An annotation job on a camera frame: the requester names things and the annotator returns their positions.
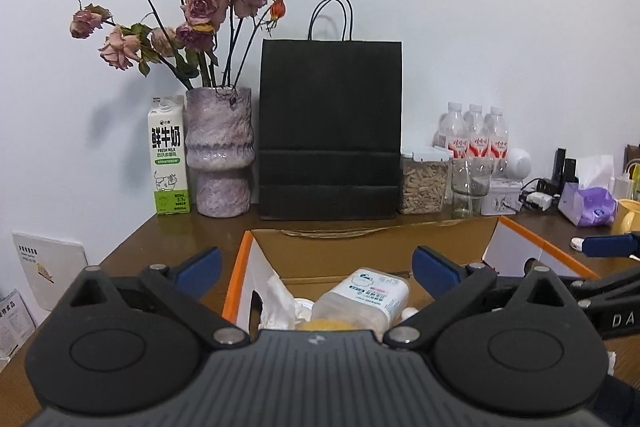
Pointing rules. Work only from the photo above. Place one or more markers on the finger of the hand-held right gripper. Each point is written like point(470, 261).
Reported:
point(610, 284)
point(607, 245)

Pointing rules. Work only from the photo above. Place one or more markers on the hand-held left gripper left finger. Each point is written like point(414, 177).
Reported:
point(200, 269)

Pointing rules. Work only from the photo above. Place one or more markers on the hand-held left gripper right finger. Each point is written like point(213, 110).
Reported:
point(435, 274)

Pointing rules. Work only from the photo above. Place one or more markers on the clear plastic jar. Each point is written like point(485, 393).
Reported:
point(365, 294)

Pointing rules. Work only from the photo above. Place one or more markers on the red cardboard box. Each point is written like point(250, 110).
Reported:
point(520, 252)

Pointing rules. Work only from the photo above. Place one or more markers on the yellow mug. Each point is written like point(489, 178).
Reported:
point(627, 217)

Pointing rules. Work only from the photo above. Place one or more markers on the purple tissue pack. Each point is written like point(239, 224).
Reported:
point(587, 207)

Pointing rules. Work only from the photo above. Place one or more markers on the white power adapter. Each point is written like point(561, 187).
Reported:
point(540, 199)

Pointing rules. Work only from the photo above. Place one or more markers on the white crumpled tissue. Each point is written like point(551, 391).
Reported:
point(277, 302)

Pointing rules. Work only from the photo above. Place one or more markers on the clear drinking glass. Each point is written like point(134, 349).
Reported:
point(470, 192)

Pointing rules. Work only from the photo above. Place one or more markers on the black upright device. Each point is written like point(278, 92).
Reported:
point(562, 167)

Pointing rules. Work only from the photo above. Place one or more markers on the clear container of seeds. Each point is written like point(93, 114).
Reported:
point(424, 184)

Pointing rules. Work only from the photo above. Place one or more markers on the white printed tin box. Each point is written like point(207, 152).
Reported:
point(502, 199)

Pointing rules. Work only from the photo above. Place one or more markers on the white and green milk carton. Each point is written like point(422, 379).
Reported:
point(167, 157)

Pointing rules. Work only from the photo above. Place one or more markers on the purple mottled vase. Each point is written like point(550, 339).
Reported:
point(220, 142)

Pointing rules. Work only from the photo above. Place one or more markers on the clear water bottle red label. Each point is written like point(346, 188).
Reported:
point(452, 132)
point(476, 134)
point(497, 137)

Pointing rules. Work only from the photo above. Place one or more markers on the black paper bag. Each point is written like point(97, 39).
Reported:
point(330, 127)

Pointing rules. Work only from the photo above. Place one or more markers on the printed paper leaflet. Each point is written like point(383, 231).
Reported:
point(12, 327)

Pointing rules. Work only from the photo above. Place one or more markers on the white round camera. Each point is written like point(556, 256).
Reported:
point(517, 163)

